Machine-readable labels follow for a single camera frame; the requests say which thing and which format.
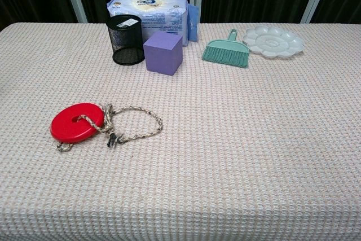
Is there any red plastic disc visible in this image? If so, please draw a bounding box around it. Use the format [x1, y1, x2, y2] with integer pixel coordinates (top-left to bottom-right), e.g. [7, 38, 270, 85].
[50, 102, 105, 142]

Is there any purple cube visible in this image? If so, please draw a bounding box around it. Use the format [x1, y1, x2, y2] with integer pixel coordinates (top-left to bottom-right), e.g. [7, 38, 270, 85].
[143, 31, 184, 77]

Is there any pink waffle tablecloth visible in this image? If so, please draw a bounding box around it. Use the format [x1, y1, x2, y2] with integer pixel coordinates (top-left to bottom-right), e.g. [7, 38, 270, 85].
[0, 22, 361, 241]

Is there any teal hand brush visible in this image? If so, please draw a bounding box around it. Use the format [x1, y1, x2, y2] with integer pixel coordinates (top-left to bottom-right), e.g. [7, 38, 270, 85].
[201, 28, 250, 69]

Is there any small blue packet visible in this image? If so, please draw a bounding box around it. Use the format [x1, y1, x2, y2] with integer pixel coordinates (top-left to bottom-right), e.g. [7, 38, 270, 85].
[187, 3, 200, 42]

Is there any black mesh pen cup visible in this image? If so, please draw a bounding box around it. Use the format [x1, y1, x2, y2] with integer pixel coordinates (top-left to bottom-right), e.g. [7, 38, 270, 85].
[105, 14, 146, 65]

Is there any blue white tissue pack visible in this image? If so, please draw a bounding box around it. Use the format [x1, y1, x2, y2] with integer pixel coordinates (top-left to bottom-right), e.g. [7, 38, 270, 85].
[106, 0, 190, 47]

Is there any white flower paint palette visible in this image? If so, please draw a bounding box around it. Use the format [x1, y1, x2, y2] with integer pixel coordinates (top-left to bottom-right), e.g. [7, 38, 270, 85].
[242, 25, 305, 60]

